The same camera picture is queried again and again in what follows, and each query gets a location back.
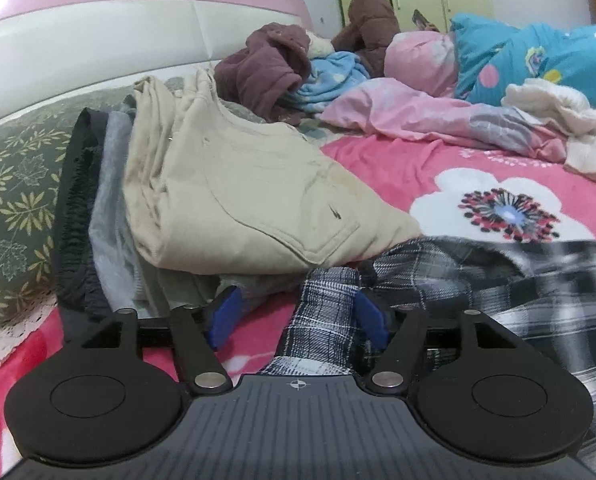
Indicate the pink floral blanket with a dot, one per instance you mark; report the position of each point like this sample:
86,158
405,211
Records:
388,170

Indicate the maroon fleece garment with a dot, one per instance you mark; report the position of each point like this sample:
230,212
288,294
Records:
263,70

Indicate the black white plaid pants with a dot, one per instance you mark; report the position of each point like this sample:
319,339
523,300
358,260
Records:
528,300

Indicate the pink white headboard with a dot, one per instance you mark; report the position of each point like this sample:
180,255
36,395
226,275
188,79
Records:
103,35

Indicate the beige folded pants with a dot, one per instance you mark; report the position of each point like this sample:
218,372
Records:
238,185

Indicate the light blue printed cloth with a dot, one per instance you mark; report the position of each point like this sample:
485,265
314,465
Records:
328,80

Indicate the green leaf-pattern pillow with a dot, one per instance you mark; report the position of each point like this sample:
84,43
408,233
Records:
13,200

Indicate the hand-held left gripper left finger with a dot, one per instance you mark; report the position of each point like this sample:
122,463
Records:
223,317

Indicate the pink cartoon quilt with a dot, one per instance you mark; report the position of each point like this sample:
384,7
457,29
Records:
518,55

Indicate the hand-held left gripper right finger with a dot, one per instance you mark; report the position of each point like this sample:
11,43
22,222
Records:
370,322

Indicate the grey folded garment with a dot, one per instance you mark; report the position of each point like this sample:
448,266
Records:
110,220

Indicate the white crumpled garment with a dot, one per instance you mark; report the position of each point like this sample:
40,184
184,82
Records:
563,110

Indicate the black folded garment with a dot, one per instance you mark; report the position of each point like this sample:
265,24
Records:
73,220

